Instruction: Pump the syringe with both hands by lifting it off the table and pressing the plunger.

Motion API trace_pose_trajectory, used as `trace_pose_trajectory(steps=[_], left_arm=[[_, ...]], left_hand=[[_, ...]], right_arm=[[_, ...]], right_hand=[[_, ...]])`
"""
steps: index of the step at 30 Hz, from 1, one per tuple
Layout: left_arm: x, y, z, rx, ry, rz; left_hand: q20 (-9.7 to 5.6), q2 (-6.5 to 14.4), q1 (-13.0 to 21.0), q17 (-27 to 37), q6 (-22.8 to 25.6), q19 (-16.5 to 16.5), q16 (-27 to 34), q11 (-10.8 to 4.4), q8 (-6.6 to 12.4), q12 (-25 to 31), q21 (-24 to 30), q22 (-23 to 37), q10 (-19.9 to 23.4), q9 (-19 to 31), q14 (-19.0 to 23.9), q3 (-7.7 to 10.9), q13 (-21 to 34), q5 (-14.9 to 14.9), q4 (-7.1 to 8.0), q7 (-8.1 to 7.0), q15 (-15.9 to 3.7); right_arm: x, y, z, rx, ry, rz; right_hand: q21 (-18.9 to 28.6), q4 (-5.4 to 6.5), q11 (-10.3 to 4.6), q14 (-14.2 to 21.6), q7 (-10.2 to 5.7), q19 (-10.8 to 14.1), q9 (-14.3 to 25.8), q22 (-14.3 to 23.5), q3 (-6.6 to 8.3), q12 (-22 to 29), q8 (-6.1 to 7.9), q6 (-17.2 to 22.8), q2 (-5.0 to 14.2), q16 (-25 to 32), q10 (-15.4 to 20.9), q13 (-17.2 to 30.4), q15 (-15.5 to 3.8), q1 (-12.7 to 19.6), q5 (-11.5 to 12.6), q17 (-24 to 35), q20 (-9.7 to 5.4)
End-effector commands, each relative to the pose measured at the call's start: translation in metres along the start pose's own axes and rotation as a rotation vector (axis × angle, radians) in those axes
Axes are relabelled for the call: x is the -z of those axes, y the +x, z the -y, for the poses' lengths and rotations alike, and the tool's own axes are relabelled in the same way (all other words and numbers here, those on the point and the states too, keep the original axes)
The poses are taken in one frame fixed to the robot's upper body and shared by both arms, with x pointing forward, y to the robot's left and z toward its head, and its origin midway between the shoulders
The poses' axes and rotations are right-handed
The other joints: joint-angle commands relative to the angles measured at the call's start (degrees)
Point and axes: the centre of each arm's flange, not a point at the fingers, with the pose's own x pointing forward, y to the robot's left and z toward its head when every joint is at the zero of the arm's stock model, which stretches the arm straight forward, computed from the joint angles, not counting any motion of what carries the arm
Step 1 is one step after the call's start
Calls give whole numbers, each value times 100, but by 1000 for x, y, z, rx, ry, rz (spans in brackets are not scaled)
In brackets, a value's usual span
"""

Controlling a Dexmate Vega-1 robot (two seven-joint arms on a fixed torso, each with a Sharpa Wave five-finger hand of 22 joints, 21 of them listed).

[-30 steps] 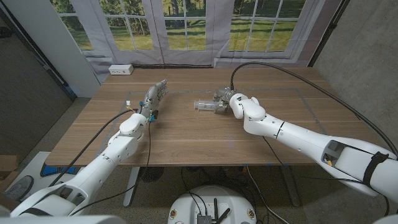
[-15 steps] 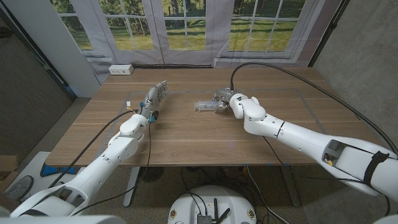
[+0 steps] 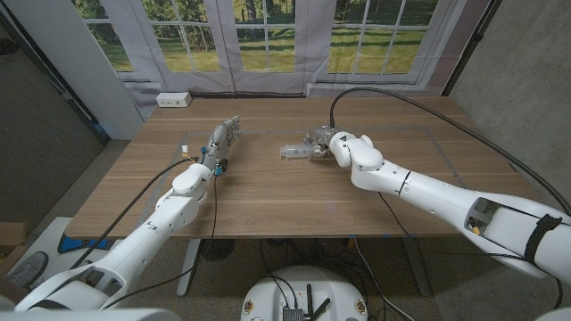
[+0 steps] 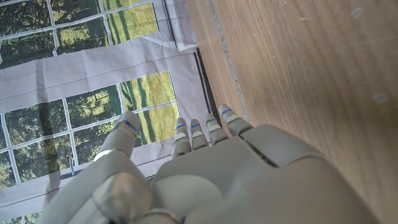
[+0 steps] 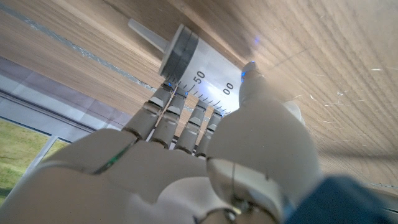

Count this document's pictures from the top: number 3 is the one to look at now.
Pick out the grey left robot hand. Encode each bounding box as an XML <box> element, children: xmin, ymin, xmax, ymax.
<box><xmin>198</xmin><ymin>114</ymin><xmax>243</xmax><ymax>174</ymax></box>

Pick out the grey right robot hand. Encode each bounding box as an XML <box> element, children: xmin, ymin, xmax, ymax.
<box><xmin>304</xmin><ymin>125</ymin><xmax>343</xmax><ymax>160</ymax></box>

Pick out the large clear plastic syringe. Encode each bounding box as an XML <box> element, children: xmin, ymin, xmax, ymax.
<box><xmin>279</xmin><ymin>142</ymin><xmax>331</xmax><ymax>161</ymax></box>

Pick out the black backdrop bottom bar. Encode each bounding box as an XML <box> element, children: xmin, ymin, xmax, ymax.
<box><xmin>190</xmin><ymin>91</ymin><xmax>309</xmax><ymax>99</ymax></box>

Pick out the printed window backdrop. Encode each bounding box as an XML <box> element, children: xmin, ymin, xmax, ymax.
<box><xmin>70</xmin><ymin>0</ymin><xmax>492</xmax><ymax>120</ymax></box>

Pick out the white power strip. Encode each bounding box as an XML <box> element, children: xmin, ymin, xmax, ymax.
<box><xmin>155</xmin><ymin>92</ymin><xmax>193</xmax><ymax>109</ymax></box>

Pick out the black round floor fan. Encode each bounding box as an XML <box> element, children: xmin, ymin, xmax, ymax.
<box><xmin>199</xmin><ymin>239</ymin><xmax>236</xmax><ymax>262</ymax></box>

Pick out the grey table leg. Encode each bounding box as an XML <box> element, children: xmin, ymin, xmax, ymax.
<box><xmin>176</xmin><ymin>239</ymin><xmax>202</xmax><ymax>298</ymax></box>
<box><xmin>403</xmin><ymin>236</ymin><xmax>433</xmax><ymax>298</ymax></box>

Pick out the white pillar panel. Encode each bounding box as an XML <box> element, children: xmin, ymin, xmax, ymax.
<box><xmin>4</xmin><ymin>0</ymin><xmax>146</xmax><ymax>141</ymax></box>

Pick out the white robot torso base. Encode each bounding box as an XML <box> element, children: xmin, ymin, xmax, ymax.
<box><xmin>240</xmin><ymin>266</ymin><xmax>370</xmax><ymax>321</ymax></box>

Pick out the black backdrop stand pole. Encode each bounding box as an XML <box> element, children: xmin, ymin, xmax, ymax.
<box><xmin>441</xmin><ymin>0</ymin><xmax>503</xmax><ymax>97</ymax></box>
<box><xmin>0</xmin><ymin>11</ymin><xmax>112</xmax><ymax>146</ymax></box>

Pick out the black radio module with antennas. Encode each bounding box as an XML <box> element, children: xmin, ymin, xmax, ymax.
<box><xmin>282</xmin><ymin>284</ymin><xmax>332</xmax><ymax>321</ymax></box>

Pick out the white floor board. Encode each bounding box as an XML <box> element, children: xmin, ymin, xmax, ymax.
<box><xmin>8</xmin><ymin>217</ymin><xmax>121</xmax><ymax>286</ymax></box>

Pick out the cardboard box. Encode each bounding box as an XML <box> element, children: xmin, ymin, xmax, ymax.
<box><xmin>0</xmin><ymin>221</ymin><xmax>28</xmax><ymax>273</ymax></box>

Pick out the grey sneaker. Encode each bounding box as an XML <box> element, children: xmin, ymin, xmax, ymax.
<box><xmin>4</xmin><ymin>251</ymin><xmax>49</xmax><ymax>289</ymax></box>

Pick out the person's leg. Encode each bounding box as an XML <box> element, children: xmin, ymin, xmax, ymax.
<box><xmin>0</xmin><ymin>278</ymin><xmax>30</xmax><ymax>307</ymax></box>

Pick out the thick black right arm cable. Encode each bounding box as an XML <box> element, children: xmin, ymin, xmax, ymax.
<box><xmin>328</xmin><ymin>86</ymin><xmax>571</xmax><ymax>215</ymax></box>

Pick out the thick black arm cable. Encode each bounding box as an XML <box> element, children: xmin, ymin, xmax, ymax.
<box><xmin>69</xmin><ymin>156</ymin><xmax>197</xmax><ymax>271</ymax></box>
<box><xmin>328</xmin><ymin>86</ymin><xmax>571</xmax><ymax>215</ymax></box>

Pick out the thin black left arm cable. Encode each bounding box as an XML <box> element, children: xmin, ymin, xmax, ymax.
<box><xmin>101</xmin><ymin>171</ymin><xmax>219</xmax><ymax>309</ymax></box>

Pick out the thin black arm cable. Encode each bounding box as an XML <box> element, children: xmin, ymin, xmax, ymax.
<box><xmin>377</xmin><ymin>191</ymin><xmax>563</xmax><ymax>311</ymax></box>
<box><xmin>101</xmin><ymin>171</ymin><xmax>219</xmax><ymax>309</ymax></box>

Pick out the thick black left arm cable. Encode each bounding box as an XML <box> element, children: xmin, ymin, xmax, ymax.
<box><xmin>69</xmin><ymin>156</ymin><xmax>197</xmax><ymax>271</ymax></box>

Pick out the black floor cable bundle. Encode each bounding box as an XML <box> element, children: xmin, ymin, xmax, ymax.
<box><xmin>258</xmin><ymin>238</ymin><xmax>371</xmax><ymax>309</ymax></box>

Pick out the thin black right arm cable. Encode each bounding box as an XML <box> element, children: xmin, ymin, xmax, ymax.
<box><xmin>377</xmin><ymin>191</ymin><xmax>563</xmax><ymax>311</ymax></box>

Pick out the white floor cable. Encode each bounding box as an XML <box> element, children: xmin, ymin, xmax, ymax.
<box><xmin>353</xmin><ymin>238</ymin><xmax>416</xmax><ymax>321</ymax></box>

